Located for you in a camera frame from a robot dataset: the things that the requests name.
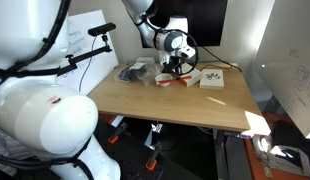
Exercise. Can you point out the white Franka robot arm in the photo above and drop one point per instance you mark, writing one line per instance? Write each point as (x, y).
(45, 116)

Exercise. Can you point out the black perforated robot table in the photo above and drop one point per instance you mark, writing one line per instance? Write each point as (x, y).
(135, 156)

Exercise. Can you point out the grey table leg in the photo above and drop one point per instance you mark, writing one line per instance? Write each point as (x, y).
(221, 156)

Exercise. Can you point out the small white box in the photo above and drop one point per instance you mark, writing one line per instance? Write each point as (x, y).
(145, 60)

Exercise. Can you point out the black and grey backpack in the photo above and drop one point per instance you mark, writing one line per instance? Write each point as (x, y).
(288, 146)

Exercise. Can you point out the white paper tag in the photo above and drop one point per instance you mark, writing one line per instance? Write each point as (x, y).
(157, 128)

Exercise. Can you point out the whiteboard with blue writing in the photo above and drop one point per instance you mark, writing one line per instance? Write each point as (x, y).
(101, 66)

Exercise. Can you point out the red marker pen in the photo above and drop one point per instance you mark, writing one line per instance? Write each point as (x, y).
(183, 78)

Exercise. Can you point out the clear plastic bag black contents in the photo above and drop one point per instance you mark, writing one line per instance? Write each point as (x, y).
(133, 72)

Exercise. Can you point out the black computer monitor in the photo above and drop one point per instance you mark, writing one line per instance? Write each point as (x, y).
(208, 23)

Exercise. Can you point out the large whiteboard with faint writing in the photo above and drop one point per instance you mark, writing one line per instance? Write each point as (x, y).
(288, 73)

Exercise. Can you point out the white book with orange spine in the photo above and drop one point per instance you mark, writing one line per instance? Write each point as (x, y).
(192, 75)

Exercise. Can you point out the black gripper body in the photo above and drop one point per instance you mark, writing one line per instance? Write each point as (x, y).
(173, 61)

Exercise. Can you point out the black stereo camera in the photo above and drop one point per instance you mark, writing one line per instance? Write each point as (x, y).
(101, 29)

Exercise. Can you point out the white game box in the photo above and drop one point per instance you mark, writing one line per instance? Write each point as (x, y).
(211, 79)

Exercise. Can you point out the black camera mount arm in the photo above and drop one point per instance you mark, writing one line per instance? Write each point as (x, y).
(90, 55)

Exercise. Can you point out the white bowl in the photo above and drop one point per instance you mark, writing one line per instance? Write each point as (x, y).
(163, 84)

